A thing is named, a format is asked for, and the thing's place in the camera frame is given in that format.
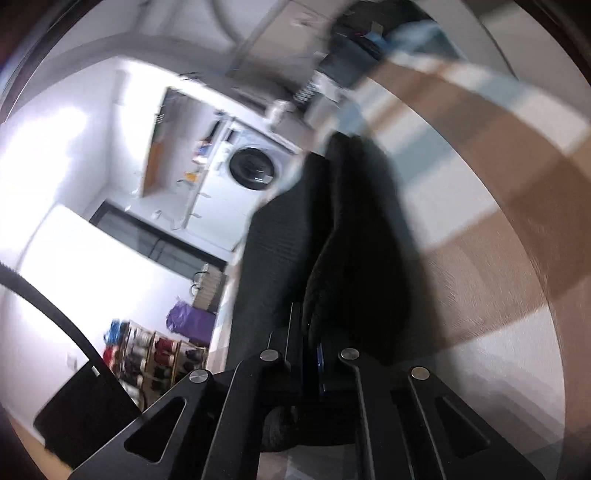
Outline checkered blanket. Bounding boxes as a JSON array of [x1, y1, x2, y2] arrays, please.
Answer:
[[277, 46, 591, 480]]

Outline white washing machine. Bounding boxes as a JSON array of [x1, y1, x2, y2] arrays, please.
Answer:
[[203, 122, 301, 252]]

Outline light blue cloth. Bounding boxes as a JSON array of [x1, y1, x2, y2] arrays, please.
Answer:
[[383, 18, 458, 56]]

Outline purple bag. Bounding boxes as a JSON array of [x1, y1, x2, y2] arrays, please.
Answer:
[[166, 302, 218, 344]]

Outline black cable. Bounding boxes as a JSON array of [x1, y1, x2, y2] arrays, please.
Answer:
[[0, 261, 112, 374]]

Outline woven two-tone basket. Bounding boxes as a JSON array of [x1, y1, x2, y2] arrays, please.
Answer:
[[191, 265, 227, 315]]

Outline shoe rack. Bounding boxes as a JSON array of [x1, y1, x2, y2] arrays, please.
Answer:
[[102, 318, 208, 402]]

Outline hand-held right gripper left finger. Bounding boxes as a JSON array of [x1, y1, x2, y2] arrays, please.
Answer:
[[69, 302, 305, 480]]

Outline houndstooth pillow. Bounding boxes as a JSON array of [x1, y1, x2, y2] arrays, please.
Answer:
[[295, 74, 324, 104]]

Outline dark flat object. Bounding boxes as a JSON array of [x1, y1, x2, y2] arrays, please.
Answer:
[[33, 357, 144, 469]]

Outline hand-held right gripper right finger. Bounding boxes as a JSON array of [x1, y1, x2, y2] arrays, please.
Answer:
[[314, 339, 546, 480]]

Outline dark glass door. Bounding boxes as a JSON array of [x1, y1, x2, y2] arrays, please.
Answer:
[[90, 200, 227, 280]]

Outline black knit sweater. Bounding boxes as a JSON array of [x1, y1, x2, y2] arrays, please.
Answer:
[[228, 131, 437, 453]]

